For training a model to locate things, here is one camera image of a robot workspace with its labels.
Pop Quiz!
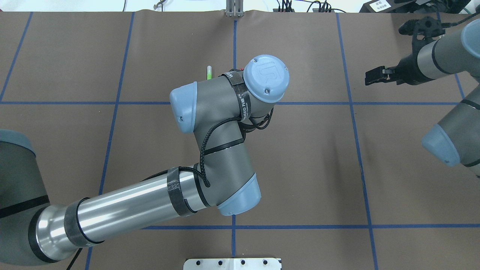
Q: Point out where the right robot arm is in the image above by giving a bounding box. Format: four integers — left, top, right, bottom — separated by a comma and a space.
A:
364, 16, 480, 177

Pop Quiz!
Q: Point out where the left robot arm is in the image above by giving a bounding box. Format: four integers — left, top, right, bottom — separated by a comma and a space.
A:
1, 54, 290, 266

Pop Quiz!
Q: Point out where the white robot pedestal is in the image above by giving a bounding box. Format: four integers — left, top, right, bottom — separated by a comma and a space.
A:
183, 258, 283, 270

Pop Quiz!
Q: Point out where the aluminium frame post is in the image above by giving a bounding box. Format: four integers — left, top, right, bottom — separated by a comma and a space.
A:
225, 0, 245, 18

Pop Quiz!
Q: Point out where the green highlighter pen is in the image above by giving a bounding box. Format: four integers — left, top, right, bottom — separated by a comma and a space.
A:
206, 65, 213, 80

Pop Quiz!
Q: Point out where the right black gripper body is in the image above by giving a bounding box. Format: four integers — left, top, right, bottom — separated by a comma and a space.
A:
394, 54, 434, 86

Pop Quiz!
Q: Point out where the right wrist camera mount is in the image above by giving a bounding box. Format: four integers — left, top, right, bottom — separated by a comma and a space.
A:
398, 16, 450, 56

